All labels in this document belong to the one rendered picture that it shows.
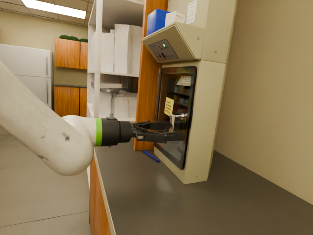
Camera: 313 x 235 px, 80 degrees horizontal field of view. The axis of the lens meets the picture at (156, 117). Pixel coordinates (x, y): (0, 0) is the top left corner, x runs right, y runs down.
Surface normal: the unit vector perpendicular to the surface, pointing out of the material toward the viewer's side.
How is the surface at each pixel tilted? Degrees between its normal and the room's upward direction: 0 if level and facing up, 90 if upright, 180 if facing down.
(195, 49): 90
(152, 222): 0
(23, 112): 80
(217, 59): 90
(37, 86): 90
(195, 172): 90
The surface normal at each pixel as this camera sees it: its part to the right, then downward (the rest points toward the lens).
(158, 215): 0.09, -0.98
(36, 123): 0.64, 0.01
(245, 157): -0.91, 0.00
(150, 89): 0.39, 0.22
